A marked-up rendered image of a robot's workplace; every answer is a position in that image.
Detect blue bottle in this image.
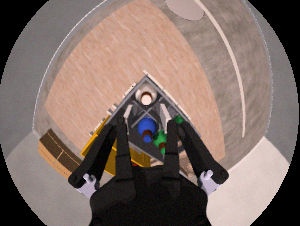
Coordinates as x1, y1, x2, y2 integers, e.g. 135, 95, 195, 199
138, 114, 157, 143

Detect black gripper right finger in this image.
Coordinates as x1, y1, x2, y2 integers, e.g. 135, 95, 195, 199
159, 104, 229, 204

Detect yellow crate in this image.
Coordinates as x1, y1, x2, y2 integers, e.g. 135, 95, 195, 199
80, 115, 151, 176

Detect white bottle with grey label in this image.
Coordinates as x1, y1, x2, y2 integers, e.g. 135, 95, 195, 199
135, 82, 158, 106

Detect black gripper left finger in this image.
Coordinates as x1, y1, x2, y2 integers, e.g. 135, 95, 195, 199
68, 105, 137, 205

